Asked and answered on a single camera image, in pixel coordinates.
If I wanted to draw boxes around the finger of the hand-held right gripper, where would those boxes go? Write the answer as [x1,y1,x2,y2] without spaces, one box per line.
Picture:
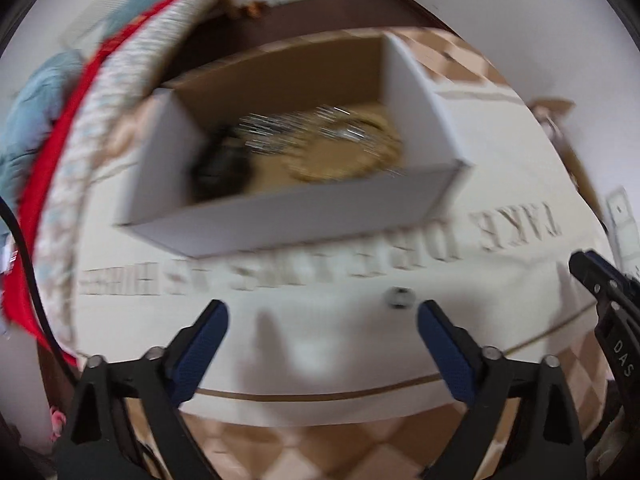
[569,249,640,312]

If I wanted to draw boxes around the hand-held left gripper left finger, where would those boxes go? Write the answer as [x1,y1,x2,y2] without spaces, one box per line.
[52,299,230,480]

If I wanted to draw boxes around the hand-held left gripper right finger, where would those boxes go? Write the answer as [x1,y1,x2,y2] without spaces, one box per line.
[417,300,587,480]

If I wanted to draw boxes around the small black ring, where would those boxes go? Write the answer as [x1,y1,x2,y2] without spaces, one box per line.
[387,287,414,310]

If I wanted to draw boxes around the white cardboard box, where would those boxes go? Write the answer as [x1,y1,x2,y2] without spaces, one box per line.
[113,30,474,260]

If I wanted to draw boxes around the black smart watch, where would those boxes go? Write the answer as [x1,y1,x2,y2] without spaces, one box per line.
[191,124,252,197]

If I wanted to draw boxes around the wooden bead bracelet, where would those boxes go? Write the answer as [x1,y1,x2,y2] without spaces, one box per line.
[282,109,407,183]

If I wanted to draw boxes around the thick silver chain bracelet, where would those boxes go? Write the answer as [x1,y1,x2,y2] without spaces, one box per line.
[239,111,303,155]

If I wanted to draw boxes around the checkered printed tablecloth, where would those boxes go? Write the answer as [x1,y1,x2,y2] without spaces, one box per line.
[42,27,622,480]

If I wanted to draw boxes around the pink item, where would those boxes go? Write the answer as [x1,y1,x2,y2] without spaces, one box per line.
[49,409,70,442]

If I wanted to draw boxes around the checkered quilt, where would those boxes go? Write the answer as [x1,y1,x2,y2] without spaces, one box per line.
[20,0,228,358]

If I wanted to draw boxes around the red blanket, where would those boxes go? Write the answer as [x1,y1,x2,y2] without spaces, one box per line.
[0,0,201,356]

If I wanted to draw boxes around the blue comforter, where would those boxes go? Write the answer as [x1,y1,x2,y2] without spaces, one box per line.
[0,49,87,241]

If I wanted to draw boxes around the white wall socket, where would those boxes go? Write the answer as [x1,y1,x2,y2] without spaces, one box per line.
[605,187,640,272]

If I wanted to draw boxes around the black cable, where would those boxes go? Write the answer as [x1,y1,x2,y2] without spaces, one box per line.
[0,199,83,383]

